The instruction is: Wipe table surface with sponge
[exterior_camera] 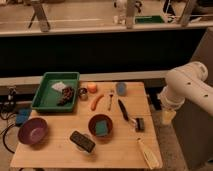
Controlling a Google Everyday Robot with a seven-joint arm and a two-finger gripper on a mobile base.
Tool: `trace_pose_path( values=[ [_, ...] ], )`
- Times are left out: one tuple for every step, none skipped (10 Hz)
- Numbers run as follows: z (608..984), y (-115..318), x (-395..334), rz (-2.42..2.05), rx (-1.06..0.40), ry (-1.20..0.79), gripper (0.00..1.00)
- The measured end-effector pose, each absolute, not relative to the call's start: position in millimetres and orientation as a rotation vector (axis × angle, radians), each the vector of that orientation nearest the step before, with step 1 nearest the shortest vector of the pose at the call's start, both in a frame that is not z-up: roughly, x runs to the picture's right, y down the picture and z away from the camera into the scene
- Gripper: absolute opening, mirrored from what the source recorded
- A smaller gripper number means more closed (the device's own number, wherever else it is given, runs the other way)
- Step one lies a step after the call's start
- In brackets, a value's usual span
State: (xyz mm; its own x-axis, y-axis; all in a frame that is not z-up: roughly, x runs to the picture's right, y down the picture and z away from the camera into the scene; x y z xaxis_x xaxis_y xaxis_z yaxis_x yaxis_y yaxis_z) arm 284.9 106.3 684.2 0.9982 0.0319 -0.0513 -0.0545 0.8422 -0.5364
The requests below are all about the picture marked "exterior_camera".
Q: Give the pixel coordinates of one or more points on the purple bowl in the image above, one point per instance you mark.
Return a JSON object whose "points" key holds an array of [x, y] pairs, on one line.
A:
{"points": [[33, 131]]}

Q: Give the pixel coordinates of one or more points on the orange cup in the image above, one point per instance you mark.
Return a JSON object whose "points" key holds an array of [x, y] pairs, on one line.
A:
{"points": [[92, 87]]}

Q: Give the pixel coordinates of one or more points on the blue box on floor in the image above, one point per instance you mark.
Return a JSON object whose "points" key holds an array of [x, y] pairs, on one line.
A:
{"points": [[22, 116]]}

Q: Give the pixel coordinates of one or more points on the teal sponge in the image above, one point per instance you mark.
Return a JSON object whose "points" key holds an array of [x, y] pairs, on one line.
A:
{"points": [[101, 128]]}

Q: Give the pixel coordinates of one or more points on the green plastic tray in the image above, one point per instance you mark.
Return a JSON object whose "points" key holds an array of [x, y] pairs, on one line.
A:
{"points": [[46, 98]]}

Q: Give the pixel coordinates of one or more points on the white cloth in tray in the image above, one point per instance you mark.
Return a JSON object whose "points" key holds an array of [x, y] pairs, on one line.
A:
{"points": [[59, 86]]}

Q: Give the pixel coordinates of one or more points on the brown item in tray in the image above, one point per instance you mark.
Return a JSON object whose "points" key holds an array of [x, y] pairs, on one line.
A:
{"points": [[67, 95]]}

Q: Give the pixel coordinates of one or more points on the orange carrot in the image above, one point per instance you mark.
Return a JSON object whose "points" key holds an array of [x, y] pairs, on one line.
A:
{"points": [[95, 102]]}

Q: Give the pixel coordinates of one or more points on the black rectangular block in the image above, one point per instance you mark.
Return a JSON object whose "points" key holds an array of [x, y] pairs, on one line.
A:
{"points": [[82, 141]]}

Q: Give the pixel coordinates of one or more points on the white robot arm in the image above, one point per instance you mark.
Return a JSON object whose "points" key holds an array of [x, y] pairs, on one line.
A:
{"points": [[187, 82]]}

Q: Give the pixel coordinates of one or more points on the blue cup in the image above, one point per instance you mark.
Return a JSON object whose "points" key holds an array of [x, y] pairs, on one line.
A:
{"points": [[121, 88]]}

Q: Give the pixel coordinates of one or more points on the red-brown bowl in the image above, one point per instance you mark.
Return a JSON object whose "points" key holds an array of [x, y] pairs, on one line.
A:
{"points": [[97, 118]]}

